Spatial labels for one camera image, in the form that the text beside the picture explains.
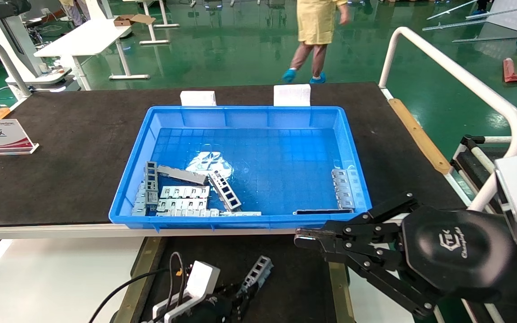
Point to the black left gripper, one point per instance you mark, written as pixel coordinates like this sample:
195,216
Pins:
218,309

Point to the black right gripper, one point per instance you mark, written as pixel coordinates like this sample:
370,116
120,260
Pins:
458,253

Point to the long wooden edge strip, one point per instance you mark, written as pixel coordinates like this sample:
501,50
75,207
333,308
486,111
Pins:
420,137

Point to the blue plastic bin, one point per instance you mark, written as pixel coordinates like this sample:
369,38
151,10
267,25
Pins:
263,143

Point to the white tubular railing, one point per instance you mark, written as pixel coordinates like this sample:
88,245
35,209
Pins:
465,74

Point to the black table mat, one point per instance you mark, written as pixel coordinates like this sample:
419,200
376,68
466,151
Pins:
83,134

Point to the person in yellow coat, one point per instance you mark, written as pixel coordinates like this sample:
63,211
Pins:
67,3
317,22

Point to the aluminium profile bar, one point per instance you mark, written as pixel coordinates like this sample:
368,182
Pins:
505,11
456,24
487,39

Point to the white panel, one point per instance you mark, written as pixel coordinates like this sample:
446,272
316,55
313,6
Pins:
507,24

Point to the cardboard box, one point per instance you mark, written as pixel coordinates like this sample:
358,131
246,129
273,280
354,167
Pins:
126,20

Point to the white table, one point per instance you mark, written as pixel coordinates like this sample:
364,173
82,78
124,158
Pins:
88,38

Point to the grey tubular railing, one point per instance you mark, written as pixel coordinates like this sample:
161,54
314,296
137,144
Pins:
5,58

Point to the white equipment stand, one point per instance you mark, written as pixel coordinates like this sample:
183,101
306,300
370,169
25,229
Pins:
16,36

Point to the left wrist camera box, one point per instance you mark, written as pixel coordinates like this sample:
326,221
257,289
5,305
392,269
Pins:
202,278

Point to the black metal frame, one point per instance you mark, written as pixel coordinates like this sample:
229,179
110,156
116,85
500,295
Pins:
464,162

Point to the plain long grey metal bracket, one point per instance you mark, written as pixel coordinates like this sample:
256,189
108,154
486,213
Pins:
182,175

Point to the white table frame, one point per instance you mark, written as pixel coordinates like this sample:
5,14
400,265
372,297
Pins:
154,42

